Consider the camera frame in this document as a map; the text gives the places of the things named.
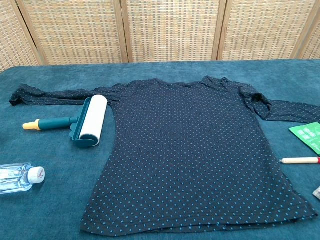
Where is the teal lint roller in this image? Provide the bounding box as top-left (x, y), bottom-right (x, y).
top-left (22, 94), bottom-right (109, 150)

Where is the dark blue polka dot shirt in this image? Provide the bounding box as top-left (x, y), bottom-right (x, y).
top-left (9, 75), bottom-right (320, 238)

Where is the woven wooden folding screen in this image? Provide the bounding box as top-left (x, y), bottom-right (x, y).
top-left (0, 0), bottom-right (320, 74)

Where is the teal table cloth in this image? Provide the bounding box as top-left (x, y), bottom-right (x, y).
top-left (0, 58), bottom-right (320, 240)

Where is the cream pen with red cap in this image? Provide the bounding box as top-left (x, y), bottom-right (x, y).
top-left (279, 156), bottom-right (320, 166)

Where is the green foil packet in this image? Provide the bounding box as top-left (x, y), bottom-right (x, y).
top-left (287, 121), bottom-right (320, 156)

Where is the clear plastic water bottle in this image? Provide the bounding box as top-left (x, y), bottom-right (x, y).
top-left (0, 162), bottom-right (47, 195)

